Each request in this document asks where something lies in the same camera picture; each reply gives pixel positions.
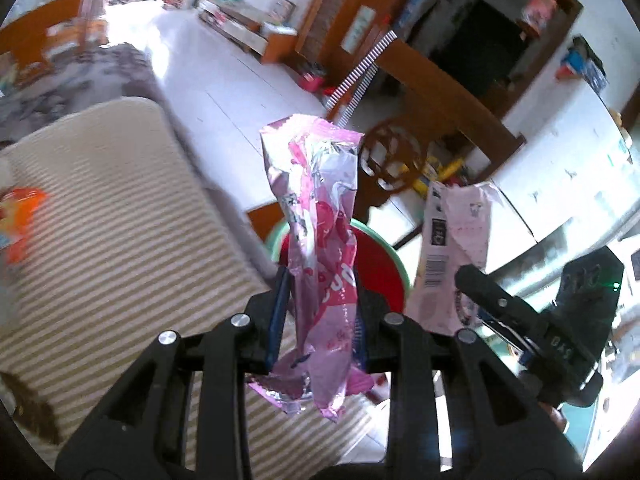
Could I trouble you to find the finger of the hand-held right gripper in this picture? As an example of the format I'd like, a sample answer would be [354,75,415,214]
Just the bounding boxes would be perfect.
[455,264,547,347]
[477,310,534,365]

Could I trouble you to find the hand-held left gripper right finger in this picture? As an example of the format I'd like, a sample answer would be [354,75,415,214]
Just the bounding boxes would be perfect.
[350,280,583,480]

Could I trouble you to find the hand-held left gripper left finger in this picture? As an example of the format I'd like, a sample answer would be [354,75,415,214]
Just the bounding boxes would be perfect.
[55,266,296,480]

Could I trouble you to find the red bin with green rim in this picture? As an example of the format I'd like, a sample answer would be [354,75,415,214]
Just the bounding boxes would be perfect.
[266,219,412,317]

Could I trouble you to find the white pink packet with barcode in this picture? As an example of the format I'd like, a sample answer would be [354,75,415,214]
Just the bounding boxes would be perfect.
[405,181,508,336]

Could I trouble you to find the pink plastic wrapper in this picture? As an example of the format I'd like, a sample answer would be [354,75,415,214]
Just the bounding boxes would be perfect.
[247,115,376,423]

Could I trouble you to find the yellow toy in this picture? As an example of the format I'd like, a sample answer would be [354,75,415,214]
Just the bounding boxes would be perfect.
[420,157,466,186]

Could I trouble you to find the white cabinet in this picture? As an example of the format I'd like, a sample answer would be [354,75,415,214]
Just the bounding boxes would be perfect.
[390,10,640,281]

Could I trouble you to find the yellow striped table cloth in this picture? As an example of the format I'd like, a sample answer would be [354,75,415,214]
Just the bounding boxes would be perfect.
[0,97,373,461]

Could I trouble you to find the carved wooden chair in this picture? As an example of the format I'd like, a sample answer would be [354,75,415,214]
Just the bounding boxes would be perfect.
[345,37,526,241]

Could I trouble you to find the colourful box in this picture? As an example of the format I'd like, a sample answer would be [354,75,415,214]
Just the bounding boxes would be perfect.
[557,35,608,93]

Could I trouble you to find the white beaded stick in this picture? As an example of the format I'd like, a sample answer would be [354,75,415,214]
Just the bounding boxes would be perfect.
[322,30,398,126]

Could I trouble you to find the low television cabinet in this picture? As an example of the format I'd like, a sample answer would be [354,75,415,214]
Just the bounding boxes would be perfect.
[197,0,298,63]

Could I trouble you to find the orange snack packet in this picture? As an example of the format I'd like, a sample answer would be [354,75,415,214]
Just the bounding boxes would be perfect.
[0,187,48,266]

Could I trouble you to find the pink bucket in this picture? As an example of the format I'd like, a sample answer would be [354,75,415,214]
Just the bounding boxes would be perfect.
[520,0,558,26]

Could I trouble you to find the bamboo painting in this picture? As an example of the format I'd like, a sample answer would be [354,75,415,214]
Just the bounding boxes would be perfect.
[342,5,378,53]

